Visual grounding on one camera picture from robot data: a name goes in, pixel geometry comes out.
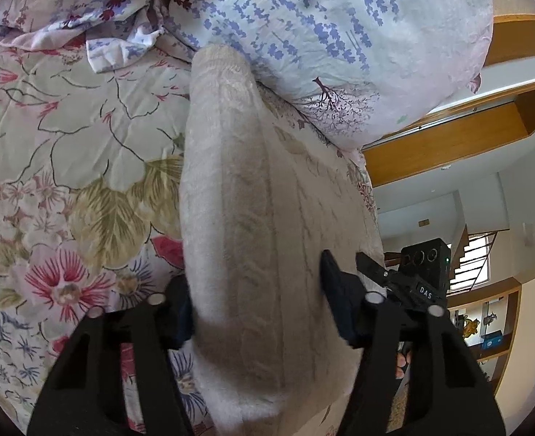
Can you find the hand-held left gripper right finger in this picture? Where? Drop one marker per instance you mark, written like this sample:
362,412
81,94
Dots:
340,302

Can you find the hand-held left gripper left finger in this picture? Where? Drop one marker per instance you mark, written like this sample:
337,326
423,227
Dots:
180,318

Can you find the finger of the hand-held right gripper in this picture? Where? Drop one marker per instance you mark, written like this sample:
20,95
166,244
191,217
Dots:
376,275

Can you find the staircase with railing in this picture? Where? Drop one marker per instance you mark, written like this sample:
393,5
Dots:
472,245

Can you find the yellow toy figure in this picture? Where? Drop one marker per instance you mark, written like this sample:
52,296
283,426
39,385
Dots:
470,327

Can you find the wooden shelf unit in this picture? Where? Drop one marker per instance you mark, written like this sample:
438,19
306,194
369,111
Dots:
508,309

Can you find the blue box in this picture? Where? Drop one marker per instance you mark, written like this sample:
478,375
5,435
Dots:
492,341

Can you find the wooden headboard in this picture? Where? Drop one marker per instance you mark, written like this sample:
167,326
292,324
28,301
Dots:
453,141

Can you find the floral bedspread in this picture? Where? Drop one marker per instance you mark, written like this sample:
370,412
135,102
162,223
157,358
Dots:
67,168

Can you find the lavender tree print pillow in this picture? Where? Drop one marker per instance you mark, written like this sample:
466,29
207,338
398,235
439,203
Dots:
331,45

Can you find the pink floral pillow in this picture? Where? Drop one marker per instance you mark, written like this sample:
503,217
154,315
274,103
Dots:
81,4

